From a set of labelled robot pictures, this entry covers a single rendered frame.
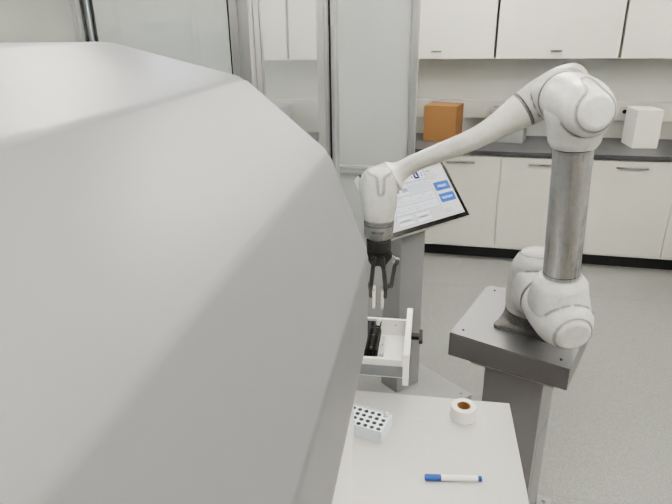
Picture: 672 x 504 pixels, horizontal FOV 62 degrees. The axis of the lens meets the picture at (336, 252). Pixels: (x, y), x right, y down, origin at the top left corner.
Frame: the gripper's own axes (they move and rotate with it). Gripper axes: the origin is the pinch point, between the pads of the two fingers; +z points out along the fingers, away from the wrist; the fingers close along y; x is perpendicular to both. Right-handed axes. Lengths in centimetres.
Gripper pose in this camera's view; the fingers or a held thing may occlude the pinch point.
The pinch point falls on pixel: (378, 297)
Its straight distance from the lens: 178.5
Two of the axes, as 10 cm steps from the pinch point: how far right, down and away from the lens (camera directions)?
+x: 1.6, -3.7, 9.2
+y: 9.9, 0.4, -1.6
